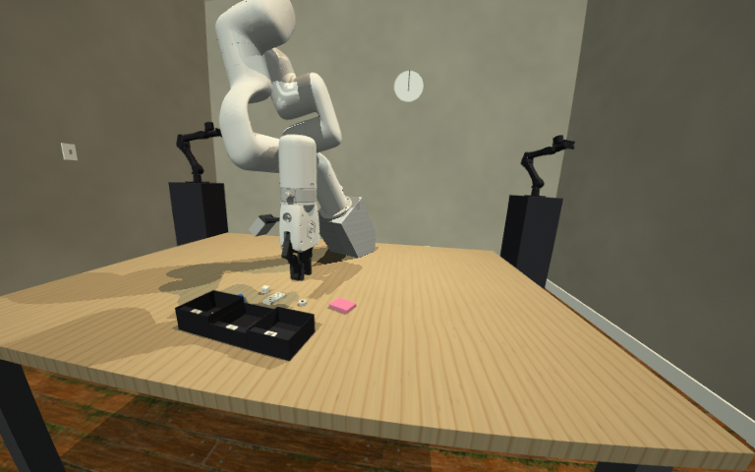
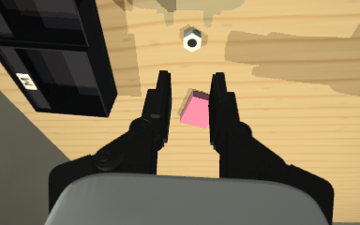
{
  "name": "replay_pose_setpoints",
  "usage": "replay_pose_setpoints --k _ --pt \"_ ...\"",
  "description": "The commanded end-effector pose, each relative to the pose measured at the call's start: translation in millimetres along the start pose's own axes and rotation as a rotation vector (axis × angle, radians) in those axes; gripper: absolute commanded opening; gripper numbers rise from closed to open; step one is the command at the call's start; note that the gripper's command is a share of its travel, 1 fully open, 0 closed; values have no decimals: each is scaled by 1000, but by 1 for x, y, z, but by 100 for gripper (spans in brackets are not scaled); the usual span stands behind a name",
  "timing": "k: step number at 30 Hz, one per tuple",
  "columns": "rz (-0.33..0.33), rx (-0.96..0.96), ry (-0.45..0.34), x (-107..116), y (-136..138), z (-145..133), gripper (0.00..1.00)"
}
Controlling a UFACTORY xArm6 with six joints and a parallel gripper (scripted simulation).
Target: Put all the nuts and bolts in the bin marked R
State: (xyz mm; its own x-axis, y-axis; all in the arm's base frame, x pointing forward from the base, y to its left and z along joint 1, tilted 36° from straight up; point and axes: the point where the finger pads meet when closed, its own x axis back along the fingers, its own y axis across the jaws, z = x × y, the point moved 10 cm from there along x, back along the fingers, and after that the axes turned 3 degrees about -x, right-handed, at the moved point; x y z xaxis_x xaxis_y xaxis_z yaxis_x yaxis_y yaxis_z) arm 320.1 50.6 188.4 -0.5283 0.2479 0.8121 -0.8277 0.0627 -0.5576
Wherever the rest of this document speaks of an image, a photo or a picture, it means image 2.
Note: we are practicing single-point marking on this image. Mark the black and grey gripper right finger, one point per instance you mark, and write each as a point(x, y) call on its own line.
point(241, 156)

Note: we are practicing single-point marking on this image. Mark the grey hex nut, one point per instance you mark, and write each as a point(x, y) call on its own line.
point(192, 40)

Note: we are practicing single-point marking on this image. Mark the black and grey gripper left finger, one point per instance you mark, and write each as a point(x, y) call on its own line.
point(137, 149)

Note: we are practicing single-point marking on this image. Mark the black bin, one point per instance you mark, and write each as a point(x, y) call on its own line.
point(60, 35)

